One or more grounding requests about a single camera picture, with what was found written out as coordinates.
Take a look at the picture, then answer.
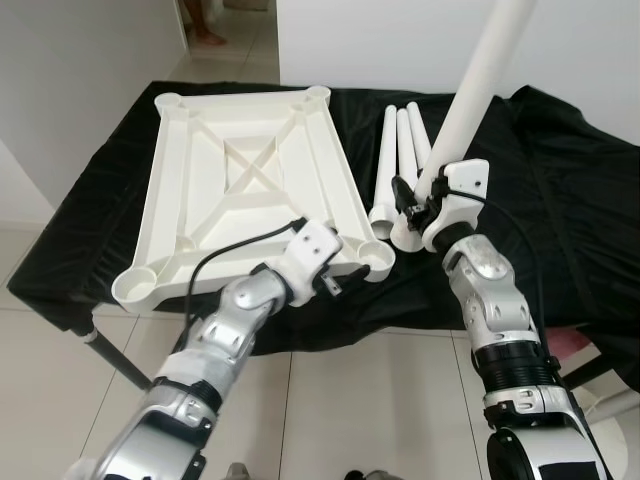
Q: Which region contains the grey robot right leg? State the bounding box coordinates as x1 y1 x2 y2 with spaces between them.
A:
343 467 399 480

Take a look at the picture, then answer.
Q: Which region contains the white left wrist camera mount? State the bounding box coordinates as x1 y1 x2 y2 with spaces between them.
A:
283 221 342 293

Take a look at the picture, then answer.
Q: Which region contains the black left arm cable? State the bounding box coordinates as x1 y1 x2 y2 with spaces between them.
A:
183 218 307 326

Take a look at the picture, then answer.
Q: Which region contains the white plastic table top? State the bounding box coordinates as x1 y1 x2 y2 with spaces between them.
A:
110 85 399 306

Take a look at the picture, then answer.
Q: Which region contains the white plastic table leg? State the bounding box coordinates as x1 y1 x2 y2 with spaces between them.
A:
393 104 413 216
407 100 433 181
368 103 399 234
388 0 541 253

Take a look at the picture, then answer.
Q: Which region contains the black table cloth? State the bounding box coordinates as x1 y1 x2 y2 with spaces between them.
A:
5 80 640 391

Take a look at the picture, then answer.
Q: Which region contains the bare person foot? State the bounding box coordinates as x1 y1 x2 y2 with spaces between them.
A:
183 0 229 47

